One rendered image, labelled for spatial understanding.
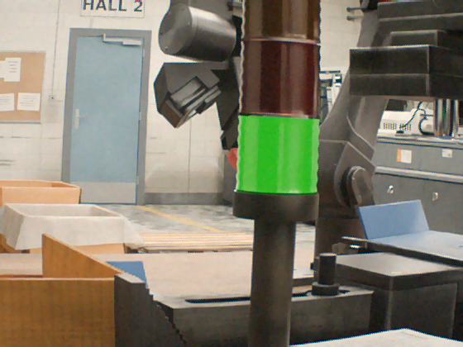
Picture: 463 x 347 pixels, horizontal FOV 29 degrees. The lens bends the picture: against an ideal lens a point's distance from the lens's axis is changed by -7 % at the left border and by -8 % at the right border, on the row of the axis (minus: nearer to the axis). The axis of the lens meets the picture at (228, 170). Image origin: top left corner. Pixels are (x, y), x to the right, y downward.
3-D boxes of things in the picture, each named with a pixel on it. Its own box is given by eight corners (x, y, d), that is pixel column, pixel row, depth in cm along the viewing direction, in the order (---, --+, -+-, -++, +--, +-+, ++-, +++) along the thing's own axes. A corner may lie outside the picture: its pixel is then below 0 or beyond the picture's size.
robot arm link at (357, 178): (350, 166, 106) (383, 166, 110) (298, 162, 113) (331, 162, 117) (348, 222, 107) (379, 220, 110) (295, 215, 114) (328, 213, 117)
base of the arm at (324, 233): (421, 212, 114) (389, 207, 120) (284, 216, 105) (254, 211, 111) (416, 275, 115) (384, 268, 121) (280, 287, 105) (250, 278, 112)
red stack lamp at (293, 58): (293, 115, 47) (294, 49, 47) (335, 116, 44) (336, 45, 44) (224, 111, 45) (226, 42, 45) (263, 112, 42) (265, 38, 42)
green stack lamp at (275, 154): (290, 186, 47) (293, 118, 47) (332, 192, 44) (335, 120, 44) (221, 186, 46) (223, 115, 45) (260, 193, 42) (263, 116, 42)
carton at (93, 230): (147, 327, 420) (149, 218, 417) (18, 328, 394) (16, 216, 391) (104, 299, 480) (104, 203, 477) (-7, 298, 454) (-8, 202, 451)
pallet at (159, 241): (236, 247, 828) (236, 230, 827) (293, 263, 738) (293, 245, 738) (104, 249, 776) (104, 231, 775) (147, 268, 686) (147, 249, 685)
